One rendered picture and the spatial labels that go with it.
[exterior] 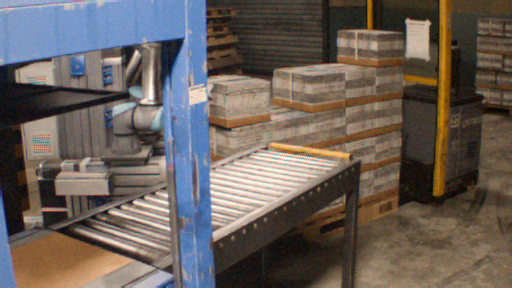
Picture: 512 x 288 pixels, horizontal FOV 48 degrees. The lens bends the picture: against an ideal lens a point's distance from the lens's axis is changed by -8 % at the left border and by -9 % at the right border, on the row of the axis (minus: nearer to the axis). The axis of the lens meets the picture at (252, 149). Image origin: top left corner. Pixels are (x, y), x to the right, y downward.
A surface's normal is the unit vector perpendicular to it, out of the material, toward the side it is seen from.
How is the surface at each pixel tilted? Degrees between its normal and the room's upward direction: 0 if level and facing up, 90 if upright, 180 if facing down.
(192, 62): 90
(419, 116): 90
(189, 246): 90
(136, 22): 90
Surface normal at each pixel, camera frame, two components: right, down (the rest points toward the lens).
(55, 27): 0.83, 0.13
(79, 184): 0.03, 0.25
